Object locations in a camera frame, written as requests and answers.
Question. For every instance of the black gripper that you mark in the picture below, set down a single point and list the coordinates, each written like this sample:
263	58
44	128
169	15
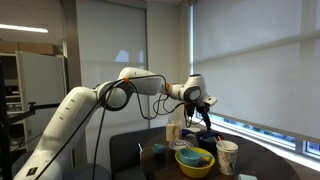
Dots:
202	109

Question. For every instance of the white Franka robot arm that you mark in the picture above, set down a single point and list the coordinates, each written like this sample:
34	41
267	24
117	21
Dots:
76	113

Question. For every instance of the dark blue bowl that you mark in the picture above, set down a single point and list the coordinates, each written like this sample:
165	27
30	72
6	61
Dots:
206	141

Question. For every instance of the blue white patterned bowl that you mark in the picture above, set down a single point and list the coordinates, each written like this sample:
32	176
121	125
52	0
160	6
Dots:
180	145

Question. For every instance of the teal bowl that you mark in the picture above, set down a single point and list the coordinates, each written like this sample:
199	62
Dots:
190	157

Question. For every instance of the patterned paper cup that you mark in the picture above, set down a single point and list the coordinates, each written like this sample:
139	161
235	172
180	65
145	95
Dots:
227	158

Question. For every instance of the yellow bowl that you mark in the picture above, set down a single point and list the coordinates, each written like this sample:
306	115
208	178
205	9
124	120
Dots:
195	171

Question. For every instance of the teal measuring cup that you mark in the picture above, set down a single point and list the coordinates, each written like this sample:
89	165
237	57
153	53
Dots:
158	148

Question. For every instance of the white paper napkin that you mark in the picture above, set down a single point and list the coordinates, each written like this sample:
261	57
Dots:
195	129

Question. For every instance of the glass jar of rice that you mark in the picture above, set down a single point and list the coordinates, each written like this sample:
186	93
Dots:
173	130

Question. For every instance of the teal sponge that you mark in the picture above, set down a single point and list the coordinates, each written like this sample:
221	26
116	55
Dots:
247	177

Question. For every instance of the round wooden table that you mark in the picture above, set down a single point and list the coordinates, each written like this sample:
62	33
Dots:
263	163

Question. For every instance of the dark grey sofa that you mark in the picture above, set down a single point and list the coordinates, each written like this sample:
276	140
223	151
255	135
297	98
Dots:
128	153

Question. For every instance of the narrow white roller blind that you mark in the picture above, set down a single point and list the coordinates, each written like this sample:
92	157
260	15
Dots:
111	40

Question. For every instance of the white board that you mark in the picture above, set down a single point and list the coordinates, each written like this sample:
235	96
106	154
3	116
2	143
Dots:
41	86

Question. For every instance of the storage shelf unit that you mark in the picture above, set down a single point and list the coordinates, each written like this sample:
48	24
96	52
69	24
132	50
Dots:
10	90

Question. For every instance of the black vertical pole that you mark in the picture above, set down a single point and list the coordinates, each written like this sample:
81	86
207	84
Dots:
4	133

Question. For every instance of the ceiling light strip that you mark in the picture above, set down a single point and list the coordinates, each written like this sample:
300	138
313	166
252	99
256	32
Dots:
23	28

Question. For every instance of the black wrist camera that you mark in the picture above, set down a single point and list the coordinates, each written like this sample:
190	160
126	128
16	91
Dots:
189	110

